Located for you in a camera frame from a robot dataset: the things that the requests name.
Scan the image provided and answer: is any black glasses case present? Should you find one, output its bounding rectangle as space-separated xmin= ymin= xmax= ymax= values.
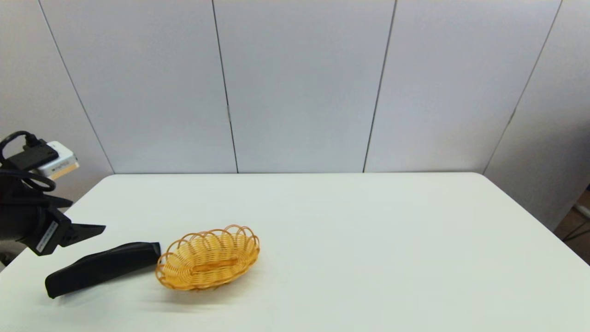
xmin=45 ymin=242 xmax=162 ymax=299

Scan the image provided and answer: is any yellow wicker basket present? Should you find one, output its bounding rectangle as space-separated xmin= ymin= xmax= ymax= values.
xmin=155 ymin=225 xmax=260 ymax=291

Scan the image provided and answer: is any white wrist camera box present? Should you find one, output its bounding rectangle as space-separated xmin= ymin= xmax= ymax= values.
xmin=37 ymin=141 xmax=80 ymax=179

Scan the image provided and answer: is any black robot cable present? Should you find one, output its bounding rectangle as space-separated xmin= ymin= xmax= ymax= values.
xmin=0 ymin=131 xmax=59 ymax=192

